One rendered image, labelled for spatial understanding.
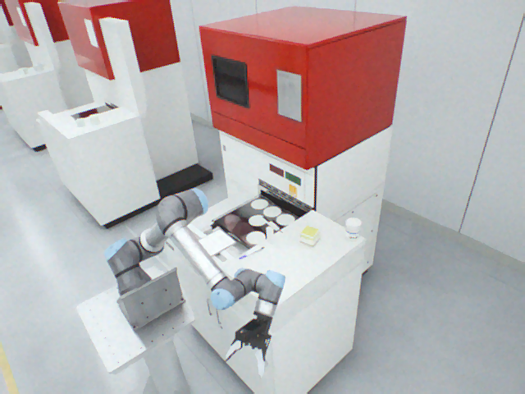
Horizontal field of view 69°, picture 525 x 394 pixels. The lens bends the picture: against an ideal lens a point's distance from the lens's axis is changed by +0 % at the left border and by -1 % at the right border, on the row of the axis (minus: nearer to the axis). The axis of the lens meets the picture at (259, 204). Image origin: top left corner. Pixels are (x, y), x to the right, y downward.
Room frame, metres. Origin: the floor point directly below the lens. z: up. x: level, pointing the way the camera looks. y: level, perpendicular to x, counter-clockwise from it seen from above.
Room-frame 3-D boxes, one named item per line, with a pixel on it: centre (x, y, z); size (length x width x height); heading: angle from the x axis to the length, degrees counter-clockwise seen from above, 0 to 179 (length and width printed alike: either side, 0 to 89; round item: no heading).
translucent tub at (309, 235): (1.40, -0.23, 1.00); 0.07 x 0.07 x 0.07; 54
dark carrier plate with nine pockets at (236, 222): (1.70, 0.01, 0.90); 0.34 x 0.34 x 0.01; 39
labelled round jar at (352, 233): (1.41, -0.44, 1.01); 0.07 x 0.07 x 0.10
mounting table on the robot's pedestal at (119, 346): (1.19, 0.59, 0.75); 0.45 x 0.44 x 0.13; 126
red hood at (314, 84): (2.18, -0.29, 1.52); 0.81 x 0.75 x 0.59; 39
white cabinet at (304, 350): (1.57, 0.05, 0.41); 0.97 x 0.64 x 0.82; 39
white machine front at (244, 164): (1.99, -0.04, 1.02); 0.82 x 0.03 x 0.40; 39
